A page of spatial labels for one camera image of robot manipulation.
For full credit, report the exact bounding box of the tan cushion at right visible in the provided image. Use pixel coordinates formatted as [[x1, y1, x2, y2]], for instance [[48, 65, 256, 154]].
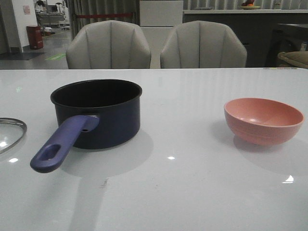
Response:
[[277, 51, 308, 69]]

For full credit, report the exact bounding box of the dark blue saucepan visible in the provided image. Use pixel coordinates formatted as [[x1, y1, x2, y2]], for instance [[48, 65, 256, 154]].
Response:
[[30, 79, 142, 173]]

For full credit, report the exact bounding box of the right grey upholstered chair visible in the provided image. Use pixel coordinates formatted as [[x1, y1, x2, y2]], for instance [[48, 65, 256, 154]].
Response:
[[160, 21, 247, 69]]

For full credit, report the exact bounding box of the fruit plate on counter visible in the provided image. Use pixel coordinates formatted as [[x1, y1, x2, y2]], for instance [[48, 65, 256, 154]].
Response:
[[241, 0, 260, 10]]

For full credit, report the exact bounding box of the white cabinet block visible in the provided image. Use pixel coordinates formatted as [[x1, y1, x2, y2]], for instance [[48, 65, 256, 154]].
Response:
[[140, 0, 183, 27]]

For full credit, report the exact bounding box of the grey upholstered chair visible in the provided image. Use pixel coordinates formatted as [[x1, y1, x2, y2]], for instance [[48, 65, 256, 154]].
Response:
[[160, 21, 247, 69], [66, 20, 151, 69]]

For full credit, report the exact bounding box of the dark kitchen counter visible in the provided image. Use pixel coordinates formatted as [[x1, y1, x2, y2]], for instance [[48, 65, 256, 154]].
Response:
[[183, 9, 308, 67]]

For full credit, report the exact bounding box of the red trash bin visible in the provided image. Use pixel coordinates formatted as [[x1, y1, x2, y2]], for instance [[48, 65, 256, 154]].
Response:
[[26, 26, 43, 50]]

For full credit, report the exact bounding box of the glass lid with blue knob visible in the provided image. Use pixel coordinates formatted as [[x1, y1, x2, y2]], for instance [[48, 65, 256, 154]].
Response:
[[0, 117, 27, 154]]

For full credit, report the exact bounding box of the left grey upholstered chair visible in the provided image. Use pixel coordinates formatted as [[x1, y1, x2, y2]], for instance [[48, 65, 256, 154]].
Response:
[[66, 20, 151, 69]]

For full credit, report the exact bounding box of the pink plastic bowl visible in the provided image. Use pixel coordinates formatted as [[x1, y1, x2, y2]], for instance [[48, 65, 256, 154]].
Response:
[[224, 98, 304, 146]]

